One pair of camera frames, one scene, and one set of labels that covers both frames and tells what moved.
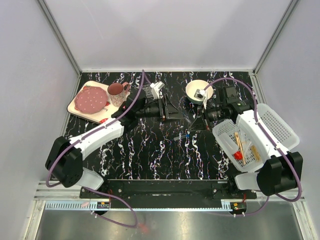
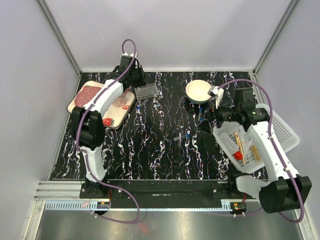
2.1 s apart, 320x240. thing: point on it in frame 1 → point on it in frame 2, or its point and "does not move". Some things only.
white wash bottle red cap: [237, 154] does not move
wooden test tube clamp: [239, 143] does not move
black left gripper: [168, 111] → [139, 68]
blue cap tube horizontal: [186, 135] does not move
